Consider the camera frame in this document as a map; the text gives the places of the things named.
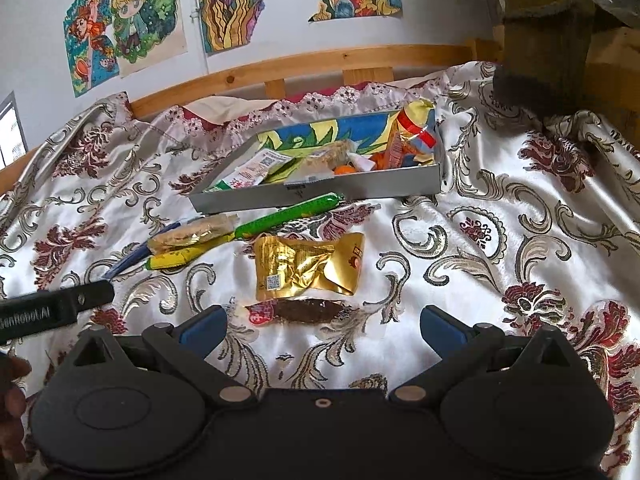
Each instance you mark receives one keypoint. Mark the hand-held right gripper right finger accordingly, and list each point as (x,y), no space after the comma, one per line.
(442,330)

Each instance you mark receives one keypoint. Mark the blond figure wall poster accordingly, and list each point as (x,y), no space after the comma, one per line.
(145,20)

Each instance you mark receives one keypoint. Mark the white label nut packet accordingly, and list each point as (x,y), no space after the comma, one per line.
(310,172)

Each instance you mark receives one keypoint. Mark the beige pillow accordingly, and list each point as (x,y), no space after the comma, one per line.
(225,110)

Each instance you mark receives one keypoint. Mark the clear nut packet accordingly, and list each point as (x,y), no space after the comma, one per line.
(332,152)

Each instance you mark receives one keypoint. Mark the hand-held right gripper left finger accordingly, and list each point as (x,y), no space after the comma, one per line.
(205,327)

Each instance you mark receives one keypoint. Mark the clear biscuit packet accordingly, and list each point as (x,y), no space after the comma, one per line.
(192,232)

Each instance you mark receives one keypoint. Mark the orange yellow snack bag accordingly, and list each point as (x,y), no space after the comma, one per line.
(410,135)

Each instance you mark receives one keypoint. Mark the white wall pipe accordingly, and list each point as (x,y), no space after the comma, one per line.
(201,35)

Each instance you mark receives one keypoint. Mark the wooden bed rail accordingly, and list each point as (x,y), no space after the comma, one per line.
(310,62)

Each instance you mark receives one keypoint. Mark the window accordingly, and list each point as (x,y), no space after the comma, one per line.
(10,130)

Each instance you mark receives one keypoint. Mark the yellow green snack packet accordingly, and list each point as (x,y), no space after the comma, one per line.
(175,259)

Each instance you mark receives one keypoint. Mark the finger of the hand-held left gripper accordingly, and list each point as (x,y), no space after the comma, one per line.
(87,297)

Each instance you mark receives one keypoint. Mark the small orange snack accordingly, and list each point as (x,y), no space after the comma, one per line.
(345,169)

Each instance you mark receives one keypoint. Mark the green sausage stick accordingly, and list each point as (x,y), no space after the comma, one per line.
(285,215)

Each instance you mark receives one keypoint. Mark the dark red snack packet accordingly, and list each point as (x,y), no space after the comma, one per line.
(305,311)

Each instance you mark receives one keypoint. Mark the green white snack packet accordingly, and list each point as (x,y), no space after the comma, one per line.
(225,186)

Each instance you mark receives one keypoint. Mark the person's left hand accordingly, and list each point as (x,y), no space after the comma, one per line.
(11,400)

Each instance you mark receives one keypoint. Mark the floral printed blanket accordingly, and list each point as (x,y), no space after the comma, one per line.
(500,240)

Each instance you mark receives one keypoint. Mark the wooden bed post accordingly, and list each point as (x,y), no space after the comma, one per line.
(545,35)

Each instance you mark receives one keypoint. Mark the swirl and plants wall poster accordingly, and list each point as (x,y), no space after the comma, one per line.
(230,5)

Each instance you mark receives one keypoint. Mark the grey tray with dragon drawing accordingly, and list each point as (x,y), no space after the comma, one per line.
(390,186)

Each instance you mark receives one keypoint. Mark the small white tube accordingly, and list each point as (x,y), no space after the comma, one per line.
(361,161)

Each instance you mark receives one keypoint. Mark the gold foil snack packet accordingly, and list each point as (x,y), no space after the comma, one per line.
(295,267)

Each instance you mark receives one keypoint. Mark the red-haired figure wall poster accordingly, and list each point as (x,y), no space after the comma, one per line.
(87,40)

